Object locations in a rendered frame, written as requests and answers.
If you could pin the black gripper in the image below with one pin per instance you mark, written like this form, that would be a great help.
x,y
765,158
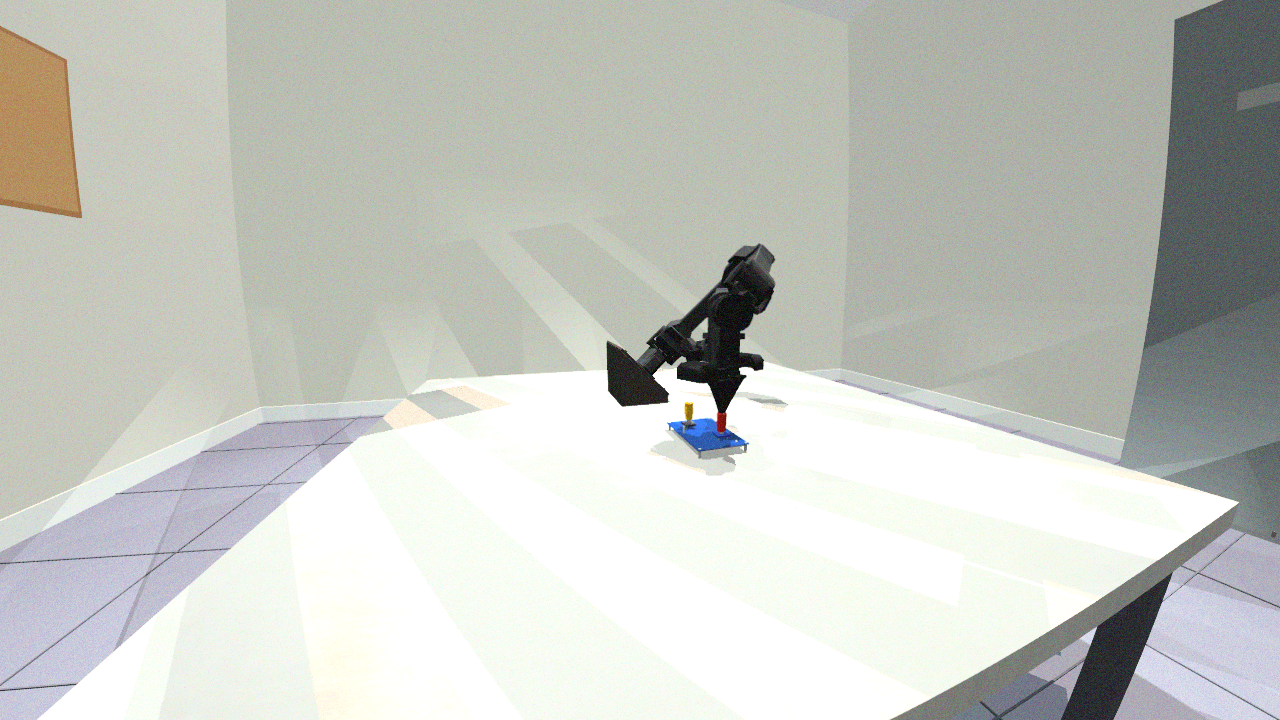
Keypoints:
x,y
722,372

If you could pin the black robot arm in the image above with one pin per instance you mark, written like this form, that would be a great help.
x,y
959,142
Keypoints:
x,y
746,288

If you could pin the blue circuit board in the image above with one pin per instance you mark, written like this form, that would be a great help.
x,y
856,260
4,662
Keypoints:
x,y
706,434

